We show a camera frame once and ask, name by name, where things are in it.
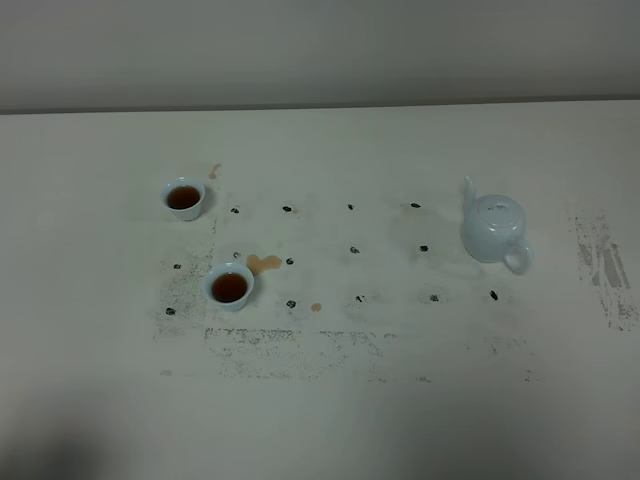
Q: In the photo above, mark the near pale blue teacup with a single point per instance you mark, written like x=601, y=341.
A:
x=229, y=285

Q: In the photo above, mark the pale blue porcelain teapot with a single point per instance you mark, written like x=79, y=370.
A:
x=494, y=229

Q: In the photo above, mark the far pale blue teacup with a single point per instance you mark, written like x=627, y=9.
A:
x=184, y=197

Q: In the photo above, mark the pale blue teacup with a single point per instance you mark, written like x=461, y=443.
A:
x=229, y=285
x=184, y=197

